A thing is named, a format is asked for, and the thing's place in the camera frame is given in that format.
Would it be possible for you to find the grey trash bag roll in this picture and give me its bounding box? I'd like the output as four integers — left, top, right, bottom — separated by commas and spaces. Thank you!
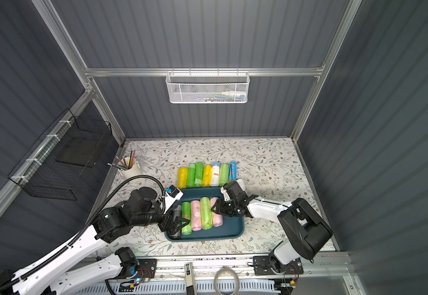
171, 205, 183, 239

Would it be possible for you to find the pink trash bag roll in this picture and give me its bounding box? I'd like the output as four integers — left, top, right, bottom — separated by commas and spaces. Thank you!
210, 197, 223, 227
191, 200, 202, 231

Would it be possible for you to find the pale green trash bag roll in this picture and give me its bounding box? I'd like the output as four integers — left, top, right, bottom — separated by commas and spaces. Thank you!
200, 197, 213, 230

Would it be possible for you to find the bright green trash bag roll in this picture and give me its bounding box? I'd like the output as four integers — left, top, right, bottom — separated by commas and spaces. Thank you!
186, 163, 196, 188

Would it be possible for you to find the yellow trash bag roll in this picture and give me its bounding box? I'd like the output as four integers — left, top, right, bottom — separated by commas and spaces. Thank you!
202, 165, 212, 188
177, 167, 189, 189

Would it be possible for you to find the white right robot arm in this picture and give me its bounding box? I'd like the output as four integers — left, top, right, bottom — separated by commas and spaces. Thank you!
211, 180, 333, 274

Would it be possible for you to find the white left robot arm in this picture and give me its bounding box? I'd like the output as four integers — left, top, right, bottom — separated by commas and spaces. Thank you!
0, 175, 189, 295

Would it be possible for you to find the teal plastic storage box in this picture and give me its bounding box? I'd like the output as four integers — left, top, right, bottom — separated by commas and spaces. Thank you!
165, 187, 244, 242

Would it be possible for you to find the light green trash bag roll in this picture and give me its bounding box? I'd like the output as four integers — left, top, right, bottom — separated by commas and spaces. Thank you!
219, 163, 229, 187

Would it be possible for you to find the white blue trash bag roll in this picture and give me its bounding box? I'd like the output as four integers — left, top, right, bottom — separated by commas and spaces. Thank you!
210, 162, 221, 187

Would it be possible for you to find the dark green trash bag roll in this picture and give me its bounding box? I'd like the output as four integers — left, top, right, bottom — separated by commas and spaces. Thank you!
194, 162, 204, 188

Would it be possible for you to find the white pen cup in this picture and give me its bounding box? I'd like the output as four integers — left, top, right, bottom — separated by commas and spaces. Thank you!
107, 150, 143, 180

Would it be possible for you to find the grey handheld device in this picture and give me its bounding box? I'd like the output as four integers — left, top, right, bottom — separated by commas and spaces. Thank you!
184, 263, 197, 295

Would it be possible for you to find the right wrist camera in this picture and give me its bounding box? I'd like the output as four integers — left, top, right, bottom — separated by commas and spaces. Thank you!
220, 187, 232, 202

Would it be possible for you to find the tape roll ring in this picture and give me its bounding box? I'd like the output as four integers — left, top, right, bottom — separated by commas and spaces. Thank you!
213, 267, 241, 295

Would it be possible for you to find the black wire wall basket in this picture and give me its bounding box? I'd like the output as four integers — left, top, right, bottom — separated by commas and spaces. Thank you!
8, 111, 113, 201

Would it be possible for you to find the white wire wall basket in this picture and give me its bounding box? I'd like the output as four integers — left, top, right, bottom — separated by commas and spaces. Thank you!
166, 73, 250, 104

